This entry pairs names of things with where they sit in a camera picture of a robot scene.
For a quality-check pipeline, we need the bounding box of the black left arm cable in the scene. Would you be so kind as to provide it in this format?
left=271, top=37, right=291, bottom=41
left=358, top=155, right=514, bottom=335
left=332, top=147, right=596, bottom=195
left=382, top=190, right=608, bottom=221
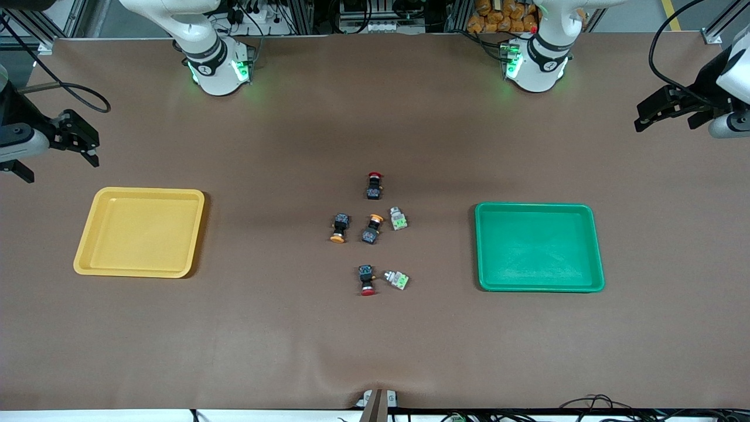
left=647, top=0, right=733, bottom=109

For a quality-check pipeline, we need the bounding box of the white power strip with plugs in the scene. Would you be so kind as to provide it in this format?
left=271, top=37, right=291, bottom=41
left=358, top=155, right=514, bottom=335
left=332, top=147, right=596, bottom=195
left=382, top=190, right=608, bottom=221
left=226, top=0, right=296, bottom=36

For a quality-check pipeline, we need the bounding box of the metal mat clamp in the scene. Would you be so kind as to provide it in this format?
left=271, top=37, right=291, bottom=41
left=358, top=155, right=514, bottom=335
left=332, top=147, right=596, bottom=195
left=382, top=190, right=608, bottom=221
left=354, top=389, right=399, bottom=422

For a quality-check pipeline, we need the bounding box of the small-cap yellow push button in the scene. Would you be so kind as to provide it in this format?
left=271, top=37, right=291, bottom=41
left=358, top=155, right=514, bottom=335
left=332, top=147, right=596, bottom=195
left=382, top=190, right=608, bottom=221
left=362, top=214, right=384, bottom=245

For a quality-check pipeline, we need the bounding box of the green plastic tray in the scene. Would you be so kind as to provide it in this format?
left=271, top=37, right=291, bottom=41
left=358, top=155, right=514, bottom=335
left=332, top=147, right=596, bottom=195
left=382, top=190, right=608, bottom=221
left=474, top=202, right=605, bottom=293

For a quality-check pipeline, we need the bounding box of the bag of orange items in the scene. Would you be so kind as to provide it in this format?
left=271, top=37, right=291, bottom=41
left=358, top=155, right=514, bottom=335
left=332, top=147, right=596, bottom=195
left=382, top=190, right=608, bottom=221
left=467, top=0, right=538, bottom=33

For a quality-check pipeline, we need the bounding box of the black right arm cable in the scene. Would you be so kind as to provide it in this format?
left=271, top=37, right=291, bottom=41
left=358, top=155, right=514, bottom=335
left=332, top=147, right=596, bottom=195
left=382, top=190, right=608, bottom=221
left=0, top=15, right=112, bottom=114

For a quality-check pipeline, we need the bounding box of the yellow plastic tray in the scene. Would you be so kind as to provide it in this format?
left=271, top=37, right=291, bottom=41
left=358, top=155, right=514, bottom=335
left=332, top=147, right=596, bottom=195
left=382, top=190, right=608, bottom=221
left=73, top=187, right=206, bottom=278

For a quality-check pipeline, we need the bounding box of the black cable tangle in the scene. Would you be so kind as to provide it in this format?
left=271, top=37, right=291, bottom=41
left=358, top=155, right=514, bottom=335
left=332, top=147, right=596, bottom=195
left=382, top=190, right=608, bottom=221
left=557, top=394, right=750, bottom=422

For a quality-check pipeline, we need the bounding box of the brown table mat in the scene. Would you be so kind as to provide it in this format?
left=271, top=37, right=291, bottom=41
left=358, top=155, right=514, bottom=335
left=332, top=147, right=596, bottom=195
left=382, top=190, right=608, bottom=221
left=0, top=32, right=750, bottom=411

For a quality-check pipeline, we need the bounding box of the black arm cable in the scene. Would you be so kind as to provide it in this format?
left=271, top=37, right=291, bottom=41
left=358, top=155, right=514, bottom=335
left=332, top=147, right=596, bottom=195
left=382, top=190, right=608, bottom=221
left=0, top=15, right=112, bottom=114
left=647, top=0, right=733, bottom=109

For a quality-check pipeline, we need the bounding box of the aluminium frame profile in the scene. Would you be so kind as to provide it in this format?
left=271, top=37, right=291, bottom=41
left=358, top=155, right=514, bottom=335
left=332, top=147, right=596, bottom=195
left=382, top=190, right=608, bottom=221
left=0, top=0, right=88, bottom=55
left=702, top=0, right=750, bottom=45

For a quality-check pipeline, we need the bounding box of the wide-cap yellow push button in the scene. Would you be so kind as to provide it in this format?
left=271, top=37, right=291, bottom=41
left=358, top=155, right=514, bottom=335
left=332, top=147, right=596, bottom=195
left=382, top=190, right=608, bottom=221
left=329, top=213, right=351, bottom=243

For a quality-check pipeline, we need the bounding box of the long white power strip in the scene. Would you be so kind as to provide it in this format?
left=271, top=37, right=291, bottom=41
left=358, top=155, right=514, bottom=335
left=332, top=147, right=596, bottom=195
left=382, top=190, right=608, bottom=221
left=339, top=21, right=425, bottom=35

